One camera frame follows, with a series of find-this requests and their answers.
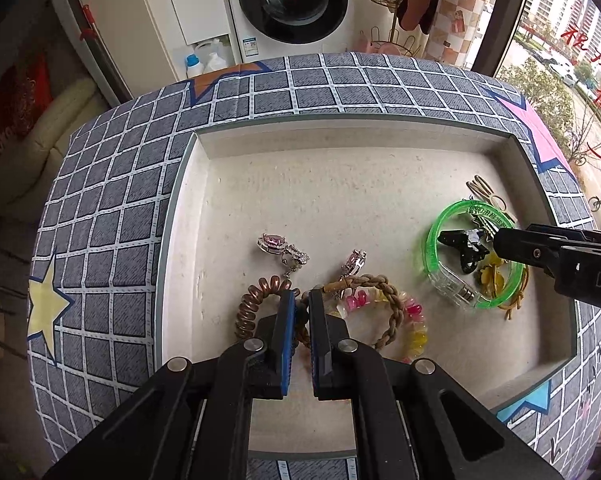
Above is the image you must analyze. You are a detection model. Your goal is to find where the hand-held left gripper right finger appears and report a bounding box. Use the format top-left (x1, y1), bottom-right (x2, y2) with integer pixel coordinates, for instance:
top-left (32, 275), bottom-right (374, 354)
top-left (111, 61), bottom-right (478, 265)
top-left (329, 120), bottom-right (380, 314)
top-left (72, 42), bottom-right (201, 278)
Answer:
top-left (307, 290), bottom-right (561, 480)

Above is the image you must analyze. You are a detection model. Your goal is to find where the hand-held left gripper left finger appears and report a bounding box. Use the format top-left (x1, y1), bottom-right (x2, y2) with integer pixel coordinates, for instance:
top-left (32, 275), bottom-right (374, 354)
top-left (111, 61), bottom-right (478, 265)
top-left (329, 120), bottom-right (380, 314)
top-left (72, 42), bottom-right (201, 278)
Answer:
top-left (43, 290), bottom-right (297, 480)

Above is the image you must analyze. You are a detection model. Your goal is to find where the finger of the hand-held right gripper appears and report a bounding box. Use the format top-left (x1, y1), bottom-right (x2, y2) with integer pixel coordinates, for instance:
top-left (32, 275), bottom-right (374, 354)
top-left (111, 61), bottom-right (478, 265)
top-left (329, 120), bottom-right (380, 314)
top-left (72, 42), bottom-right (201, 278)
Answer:
top-left (493, 228), bottom-right (563, 273)
top-left (525, 225), bottom-right (601, 247)

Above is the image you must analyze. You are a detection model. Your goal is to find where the yellow flower hair tie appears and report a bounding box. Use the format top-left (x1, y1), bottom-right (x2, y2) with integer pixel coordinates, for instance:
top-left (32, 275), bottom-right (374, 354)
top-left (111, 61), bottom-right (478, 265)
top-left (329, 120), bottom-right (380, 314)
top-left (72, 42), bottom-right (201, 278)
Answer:
top-left (474, 252), bottom-right (531, 322)

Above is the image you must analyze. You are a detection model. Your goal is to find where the copper spiral hair tie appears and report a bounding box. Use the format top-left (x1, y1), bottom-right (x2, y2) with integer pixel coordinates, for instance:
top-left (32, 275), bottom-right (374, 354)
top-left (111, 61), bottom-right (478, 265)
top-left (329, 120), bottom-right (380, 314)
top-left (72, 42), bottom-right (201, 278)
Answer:
top-left (236, 276), bottom-right (301, 343)

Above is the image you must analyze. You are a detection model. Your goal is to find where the black hair clip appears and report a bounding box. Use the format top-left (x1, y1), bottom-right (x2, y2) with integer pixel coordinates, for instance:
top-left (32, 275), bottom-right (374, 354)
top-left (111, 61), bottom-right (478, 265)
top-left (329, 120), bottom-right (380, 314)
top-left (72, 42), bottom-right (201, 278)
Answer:
top-left (437, 228), bottom-right (492, 274)

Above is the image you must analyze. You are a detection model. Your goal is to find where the gold hairpin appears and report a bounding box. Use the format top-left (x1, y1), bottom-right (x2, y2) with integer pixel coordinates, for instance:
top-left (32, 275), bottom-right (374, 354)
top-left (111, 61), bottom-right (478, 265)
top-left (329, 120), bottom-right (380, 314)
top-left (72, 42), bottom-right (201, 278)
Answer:
top-left (467, 175), bottom-right (517, 224)

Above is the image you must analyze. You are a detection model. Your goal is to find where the brown braided bracelet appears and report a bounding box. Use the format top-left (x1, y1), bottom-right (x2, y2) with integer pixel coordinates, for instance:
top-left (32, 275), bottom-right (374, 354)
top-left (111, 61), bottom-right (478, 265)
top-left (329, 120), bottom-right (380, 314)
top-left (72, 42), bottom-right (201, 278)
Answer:
top-left (300, 274), bottom-right (407, 352)

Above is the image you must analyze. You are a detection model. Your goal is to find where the green translucent bracelet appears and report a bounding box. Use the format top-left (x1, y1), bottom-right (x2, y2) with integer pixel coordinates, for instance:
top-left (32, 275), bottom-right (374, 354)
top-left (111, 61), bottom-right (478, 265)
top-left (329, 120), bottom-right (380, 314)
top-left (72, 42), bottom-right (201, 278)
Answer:
top-left (421, 200), bottom-right (524, 311)

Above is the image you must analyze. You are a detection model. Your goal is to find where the small silver metal clip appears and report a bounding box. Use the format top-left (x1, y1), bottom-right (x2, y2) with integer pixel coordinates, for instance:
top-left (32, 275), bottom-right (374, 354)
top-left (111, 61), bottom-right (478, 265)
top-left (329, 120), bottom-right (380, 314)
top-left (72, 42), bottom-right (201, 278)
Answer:
top-left (340, 249), bottom-right (367, 277)

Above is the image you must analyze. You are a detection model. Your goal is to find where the pink yellow beaded bracelet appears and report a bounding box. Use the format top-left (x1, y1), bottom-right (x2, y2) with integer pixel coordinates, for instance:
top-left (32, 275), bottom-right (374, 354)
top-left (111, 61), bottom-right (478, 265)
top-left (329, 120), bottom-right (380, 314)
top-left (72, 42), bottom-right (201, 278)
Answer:
top-left (336, 287), bottom-right (429, 364)

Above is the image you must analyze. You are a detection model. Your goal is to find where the pink gem silver earring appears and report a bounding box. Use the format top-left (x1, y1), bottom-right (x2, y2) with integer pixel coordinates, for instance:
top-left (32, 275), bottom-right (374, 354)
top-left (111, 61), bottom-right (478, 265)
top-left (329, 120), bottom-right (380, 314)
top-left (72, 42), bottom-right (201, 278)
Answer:
top-left (258, 232), bottom-right (310, 277)

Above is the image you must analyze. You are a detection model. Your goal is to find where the checked cardboard tray box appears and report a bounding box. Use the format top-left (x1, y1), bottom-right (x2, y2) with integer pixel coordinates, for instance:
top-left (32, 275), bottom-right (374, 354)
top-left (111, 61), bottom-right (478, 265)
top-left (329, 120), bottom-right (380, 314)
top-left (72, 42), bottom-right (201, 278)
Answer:
top-left (26, 51), bottom-right (601, 480)

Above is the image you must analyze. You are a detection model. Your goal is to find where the red window sticker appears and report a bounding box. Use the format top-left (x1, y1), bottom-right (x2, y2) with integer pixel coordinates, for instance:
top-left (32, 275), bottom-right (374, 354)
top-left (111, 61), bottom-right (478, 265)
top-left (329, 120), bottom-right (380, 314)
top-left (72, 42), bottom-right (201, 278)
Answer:
top-left (560, 22), bottom-right (601, 136)

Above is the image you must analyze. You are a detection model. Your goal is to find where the checked printed curtain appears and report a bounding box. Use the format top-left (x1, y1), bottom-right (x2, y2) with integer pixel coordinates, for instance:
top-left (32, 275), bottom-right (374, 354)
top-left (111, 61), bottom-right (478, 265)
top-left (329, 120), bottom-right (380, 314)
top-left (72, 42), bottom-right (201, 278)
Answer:
top-left (425, 0), bottom-right (491, 66)

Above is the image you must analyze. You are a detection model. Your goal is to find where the white detergent jug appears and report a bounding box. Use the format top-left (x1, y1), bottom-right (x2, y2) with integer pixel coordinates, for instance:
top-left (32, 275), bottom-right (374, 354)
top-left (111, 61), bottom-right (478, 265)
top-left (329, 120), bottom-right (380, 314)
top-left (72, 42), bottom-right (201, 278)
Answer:
top-left (194, 37), bottom-right (229, 61)

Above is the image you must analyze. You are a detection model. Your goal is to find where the cream sofa cushion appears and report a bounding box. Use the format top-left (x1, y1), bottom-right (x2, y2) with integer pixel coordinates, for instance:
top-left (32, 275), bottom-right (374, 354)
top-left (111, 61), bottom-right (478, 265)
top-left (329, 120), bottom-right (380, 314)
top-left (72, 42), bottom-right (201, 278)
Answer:
top-left (0, 77), bottom-right (108, 211)

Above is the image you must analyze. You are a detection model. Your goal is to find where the white washing machine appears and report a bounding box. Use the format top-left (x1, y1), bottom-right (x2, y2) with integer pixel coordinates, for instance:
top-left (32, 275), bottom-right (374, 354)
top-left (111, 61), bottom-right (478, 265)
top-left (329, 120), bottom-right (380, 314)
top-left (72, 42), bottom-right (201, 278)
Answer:
top-left (220, 0), bottom-right (356, 58)

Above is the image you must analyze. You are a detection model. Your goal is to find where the white cabinet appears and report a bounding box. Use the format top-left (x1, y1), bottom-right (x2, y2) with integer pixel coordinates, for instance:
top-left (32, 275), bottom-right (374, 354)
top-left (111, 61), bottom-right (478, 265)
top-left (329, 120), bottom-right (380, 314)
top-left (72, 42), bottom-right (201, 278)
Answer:
top-left (60, 0), bottom-right (231, 101)

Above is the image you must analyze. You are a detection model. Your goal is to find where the red printed cloth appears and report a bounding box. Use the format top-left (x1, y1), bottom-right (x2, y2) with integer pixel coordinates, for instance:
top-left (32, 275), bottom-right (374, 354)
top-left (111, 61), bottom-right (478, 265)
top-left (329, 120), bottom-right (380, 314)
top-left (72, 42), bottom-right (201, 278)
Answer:
top-left (0, 52), bottom-right (51, 176)

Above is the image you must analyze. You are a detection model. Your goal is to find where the red clamp pole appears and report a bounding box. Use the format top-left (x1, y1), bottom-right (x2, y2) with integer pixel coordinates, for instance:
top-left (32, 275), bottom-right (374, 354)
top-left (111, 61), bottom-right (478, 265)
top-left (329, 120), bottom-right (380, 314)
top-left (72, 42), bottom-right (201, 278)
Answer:
top-left (79, 4), bottom-right (101, 42)

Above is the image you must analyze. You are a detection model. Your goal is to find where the black window frame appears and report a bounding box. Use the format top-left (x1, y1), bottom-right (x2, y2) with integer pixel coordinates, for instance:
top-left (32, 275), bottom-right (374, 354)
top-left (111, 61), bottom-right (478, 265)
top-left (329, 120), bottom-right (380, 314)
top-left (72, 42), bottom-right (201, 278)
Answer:
top-left (473, 0), bottom-right (533, 78)

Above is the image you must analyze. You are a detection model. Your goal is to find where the gold wire rack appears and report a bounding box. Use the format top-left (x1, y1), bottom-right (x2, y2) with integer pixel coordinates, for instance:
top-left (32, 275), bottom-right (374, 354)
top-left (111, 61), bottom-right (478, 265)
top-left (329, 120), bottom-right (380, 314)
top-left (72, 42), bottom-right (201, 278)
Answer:
top-left (367, 0), bottom-right (442, 58)

